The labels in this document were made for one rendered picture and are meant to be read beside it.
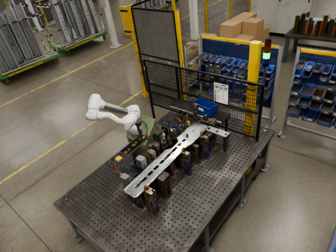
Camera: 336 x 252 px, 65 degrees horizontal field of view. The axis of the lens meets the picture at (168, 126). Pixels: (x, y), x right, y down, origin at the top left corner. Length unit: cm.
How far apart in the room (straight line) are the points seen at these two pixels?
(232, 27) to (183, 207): 506
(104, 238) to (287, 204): 239
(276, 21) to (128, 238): 795
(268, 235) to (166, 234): 139
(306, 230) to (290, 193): 55
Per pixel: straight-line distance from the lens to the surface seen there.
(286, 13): 920
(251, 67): 324
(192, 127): 344
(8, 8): 944
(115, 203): 315
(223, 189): 309
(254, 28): 721
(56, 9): 1021
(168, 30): 506
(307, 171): 446
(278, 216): 383
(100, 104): 322
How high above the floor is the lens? 309
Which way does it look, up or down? 36 degrees down
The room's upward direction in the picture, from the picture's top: 8 degrees counter-clockwise
